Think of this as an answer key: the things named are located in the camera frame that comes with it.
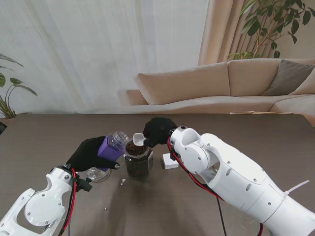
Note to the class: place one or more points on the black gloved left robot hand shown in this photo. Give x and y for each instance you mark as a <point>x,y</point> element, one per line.
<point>86,155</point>

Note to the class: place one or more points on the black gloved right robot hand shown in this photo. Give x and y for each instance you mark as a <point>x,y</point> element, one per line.
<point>158,130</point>

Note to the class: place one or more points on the white plastic measuring spoon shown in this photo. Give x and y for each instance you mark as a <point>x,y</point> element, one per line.
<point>138,138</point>

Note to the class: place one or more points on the purple square coffee jar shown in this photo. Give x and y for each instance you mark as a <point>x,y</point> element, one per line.
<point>108,148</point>

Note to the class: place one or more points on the clear glass jar lid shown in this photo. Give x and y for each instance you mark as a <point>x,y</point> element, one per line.
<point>98,175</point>

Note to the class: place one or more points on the white square jar lid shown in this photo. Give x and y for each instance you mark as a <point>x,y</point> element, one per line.
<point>169,163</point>

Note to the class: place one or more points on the glass jar of coffee beans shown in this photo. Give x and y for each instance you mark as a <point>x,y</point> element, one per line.
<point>139,168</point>

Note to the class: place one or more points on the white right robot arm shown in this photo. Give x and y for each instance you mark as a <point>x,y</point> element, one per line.
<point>233,177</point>

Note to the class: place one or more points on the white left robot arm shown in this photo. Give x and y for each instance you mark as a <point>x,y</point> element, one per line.
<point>41,204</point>

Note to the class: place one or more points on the beige sofa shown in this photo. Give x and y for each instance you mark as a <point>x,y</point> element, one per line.
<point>197,86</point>

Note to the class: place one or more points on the black flat device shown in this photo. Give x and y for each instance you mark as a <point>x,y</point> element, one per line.
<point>2,127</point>

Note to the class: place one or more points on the broad leaf green houseplant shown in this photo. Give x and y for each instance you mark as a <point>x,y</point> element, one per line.
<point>7,108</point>

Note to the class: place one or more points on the white sheer curtain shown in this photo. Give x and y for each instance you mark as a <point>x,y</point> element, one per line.
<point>86,54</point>

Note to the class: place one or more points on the beige pleated curtain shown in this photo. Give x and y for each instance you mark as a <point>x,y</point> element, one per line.
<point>221,32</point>

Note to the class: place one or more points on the grey sofa cushion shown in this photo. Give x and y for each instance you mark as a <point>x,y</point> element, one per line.
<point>288,78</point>

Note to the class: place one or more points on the tall dark green leafy plant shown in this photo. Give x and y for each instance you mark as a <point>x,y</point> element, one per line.
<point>261,24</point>

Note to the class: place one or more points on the white zip tie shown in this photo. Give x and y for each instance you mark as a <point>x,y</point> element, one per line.
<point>295,187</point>

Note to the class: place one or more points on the beige sofa cushion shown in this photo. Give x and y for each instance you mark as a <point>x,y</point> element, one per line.
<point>306,87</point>

